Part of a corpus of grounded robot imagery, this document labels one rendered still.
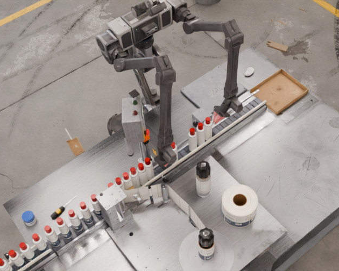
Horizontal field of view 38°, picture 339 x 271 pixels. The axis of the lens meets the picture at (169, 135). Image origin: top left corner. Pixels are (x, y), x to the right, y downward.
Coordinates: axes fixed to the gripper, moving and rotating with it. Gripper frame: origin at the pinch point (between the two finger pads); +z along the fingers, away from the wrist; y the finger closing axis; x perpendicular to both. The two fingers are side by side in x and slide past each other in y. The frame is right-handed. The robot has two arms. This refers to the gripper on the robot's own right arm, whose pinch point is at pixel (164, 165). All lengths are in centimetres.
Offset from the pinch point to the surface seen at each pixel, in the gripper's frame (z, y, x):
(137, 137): -31.4, -10.7, 6.5
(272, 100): 19, 95, 5
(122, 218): 7.1, -38.1, -9.1
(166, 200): 9.0, -11.2, -14.7
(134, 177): -2.4, -19.4, 3.7
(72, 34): 101, 54, 246
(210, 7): 103, 188, 183
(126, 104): -46, -7, 19
